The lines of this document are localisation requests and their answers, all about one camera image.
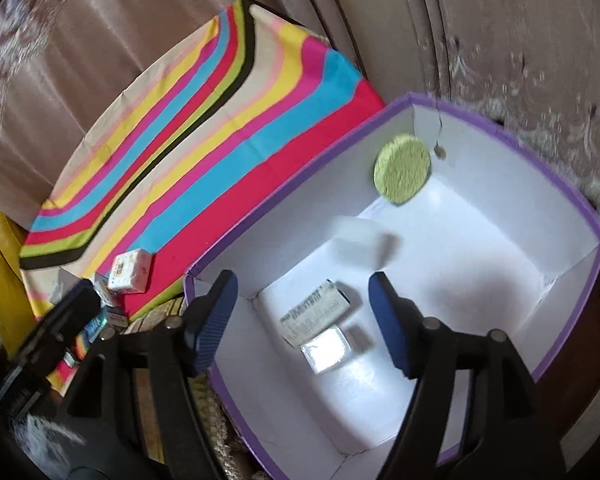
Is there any yellow leather sofa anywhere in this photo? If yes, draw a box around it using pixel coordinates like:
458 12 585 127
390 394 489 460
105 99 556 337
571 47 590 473
0 200 46 356

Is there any purple-edged white storage box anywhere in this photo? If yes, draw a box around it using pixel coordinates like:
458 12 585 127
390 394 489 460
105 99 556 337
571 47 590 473
182 92 600 480

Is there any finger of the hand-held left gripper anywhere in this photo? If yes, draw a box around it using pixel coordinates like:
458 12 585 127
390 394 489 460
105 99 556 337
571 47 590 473
37 279 105 348

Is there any round green sponge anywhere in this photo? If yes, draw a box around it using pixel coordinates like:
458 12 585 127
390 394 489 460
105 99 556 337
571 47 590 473
373 132 432 206

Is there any small white box dark print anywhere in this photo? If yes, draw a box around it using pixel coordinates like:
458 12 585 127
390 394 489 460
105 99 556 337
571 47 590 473
93 273 123 323

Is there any plain white box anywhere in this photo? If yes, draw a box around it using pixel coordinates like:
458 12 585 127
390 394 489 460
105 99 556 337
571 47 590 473
330 215 398 271

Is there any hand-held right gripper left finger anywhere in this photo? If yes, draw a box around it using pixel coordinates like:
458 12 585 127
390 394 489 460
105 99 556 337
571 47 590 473
55 270 239 480

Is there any small white box yellow print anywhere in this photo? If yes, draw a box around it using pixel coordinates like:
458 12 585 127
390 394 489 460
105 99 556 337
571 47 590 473
107 249 153 293

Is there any rainbow striped box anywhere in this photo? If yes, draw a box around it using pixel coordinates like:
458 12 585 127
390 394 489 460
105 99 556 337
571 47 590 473
62 327 112 368

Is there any silver foil packet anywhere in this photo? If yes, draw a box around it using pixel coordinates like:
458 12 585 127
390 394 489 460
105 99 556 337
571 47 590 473
300 325 358 376

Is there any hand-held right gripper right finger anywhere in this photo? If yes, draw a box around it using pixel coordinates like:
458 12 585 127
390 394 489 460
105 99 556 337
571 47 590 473
368 271 567 480

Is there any colourful striped tablecloth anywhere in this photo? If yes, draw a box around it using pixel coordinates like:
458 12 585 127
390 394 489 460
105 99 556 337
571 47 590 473
19 0 386 396

